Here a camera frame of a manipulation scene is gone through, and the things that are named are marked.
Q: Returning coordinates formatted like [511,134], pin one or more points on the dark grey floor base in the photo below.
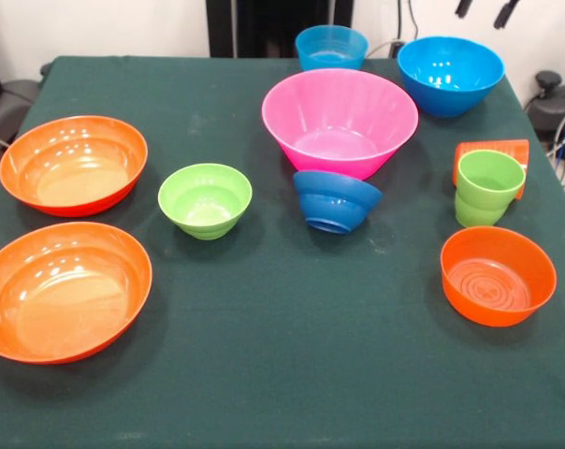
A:
[558,107]
[11,103]

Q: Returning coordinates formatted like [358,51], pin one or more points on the small orange bowl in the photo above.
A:
[497,318]

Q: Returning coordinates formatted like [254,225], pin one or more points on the small light blue bowl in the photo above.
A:
[331,47]

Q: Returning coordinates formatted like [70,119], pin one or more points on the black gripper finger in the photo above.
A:
[462,8]
[503,16]

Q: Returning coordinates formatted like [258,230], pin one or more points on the orange cup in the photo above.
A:
[511,147]

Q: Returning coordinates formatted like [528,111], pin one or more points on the dark blue bowl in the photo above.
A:
[334,201]

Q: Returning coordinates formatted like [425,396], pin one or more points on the green bowl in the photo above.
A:
[203,220]

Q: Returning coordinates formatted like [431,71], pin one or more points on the large orange bowl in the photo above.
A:
[53,304]
[72,187]

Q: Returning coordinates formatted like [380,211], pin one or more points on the large light blue bowl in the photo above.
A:
[451,98]

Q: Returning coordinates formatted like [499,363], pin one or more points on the dark green tablecloth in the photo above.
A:
[282,304]

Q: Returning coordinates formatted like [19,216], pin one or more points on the large pink bowl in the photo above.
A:
[329,159]

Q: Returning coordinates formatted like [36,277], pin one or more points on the green cup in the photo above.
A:
[479,206]

